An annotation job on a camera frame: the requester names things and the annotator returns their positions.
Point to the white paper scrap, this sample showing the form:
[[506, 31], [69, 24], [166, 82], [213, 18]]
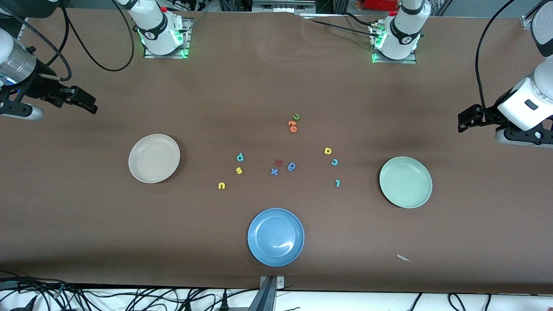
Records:
[[403, 258]]

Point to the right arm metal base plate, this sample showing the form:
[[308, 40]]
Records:
[[188, 30]]

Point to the blue plate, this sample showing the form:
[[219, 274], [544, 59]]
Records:
[[275, 237]]

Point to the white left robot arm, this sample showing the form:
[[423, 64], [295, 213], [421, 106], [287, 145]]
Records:
[[404, 30]]

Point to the blue foam letter a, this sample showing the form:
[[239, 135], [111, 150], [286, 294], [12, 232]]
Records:
[[291, 166]]

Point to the black power plug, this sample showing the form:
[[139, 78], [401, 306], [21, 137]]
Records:
[[224, 302]]

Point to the aluminium frame profile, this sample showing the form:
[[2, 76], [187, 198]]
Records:
[[528, 21]]

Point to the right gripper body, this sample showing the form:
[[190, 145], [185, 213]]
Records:
[[42, 83]]

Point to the light green plate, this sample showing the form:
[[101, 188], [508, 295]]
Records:
[[405, 182]]

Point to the metal table clamp bracket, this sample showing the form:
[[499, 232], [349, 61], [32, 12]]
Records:
[[270, 293]]

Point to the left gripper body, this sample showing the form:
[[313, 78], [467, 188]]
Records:
[[487, 115]]

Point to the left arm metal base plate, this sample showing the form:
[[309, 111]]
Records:
[[395, 61]]

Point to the red box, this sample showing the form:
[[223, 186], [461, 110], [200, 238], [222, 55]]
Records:
[[380, 4]]

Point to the beige brown plate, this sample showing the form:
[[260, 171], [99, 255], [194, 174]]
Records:
[[154, 158]]

